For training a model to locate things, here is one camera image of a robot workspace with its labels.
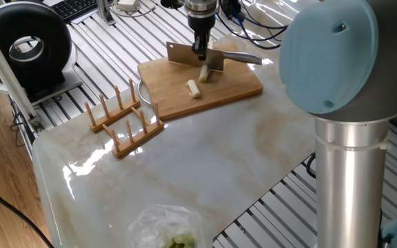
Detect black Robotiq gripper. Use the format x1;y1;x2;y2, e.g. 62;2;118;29
187;12;217;62

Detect steel cleaver knife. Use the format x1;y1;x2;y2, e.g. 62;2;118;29
166;41;263;72

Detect white scallion stalk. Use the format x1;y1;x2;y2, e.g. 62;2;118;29
198;38;216;83

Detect short cut scallion piece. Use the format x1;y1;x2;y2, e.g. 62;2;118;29
185;79;202;100

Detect wooden cutting board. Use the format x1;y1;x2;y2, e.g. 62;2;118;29
137;43;264;121

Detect small black round object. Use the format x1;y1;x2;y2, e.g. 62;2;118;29
160;0;185;10

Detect white power adapter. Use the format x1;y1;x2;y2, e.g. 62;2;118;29
117;0;141;11

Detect wooden peg rack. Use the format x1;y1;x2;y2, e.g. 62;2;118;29
83;78;165;158

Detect marble pattern table sheet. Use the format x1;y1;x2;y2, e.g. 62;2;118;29
32;0;318;248

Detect black computer keyboard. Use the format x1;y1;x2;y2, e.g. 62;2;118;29
50;0;99;21

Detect black round blower fan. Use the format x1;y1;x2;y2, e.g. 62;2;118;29
0;1;84;106

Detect clear plastic bag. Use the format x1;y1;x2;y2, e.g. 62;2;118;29
125;203;206;248

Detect green vegetable scraps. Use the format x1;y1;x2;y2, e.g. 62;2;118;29
165;234;196;248

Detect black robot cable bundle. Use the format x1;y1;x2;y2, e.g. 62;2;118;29
215;0;289;51

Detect round metal wire ring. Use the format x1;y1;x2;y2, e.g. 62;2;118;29
138;79;154;107

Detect short aluminium post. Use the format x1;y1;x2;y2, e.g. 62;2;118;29
96;0;116;25

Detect aluminium frame beam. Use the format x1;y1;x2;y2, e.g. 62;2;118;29
0;13;46;134

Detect black floor cable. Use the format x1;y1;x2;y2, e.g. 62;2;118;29
0;175;54;248

